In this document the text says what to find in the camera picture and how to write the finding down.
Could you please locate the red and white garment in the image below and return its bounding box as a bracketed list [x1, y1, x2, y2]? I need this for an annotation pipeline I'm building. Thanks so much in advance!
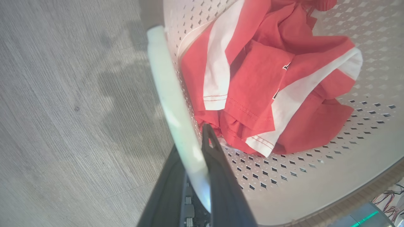
[181, 0, 363, 158]

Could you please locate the bundle of coloured wires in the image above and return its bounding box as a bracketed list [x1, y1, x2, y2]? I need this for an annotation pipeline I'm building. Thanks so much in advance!
[372, 182, 404, 225]

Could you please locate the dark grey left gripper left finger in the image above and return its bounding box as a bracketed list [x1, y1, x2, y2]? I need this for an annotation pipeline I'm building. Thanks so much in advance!
[137, 144, 188, 227]

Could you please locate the white perforated laundry basket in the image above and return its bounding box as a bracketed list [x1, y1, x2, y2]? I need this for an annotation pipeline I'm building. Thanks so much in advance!
[147, 0, 404, 226]

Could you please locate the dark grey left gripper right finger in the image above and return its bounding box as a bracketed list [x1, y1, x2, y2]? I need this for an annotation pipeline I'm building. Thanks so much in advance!
[201, 124, 258, 227]

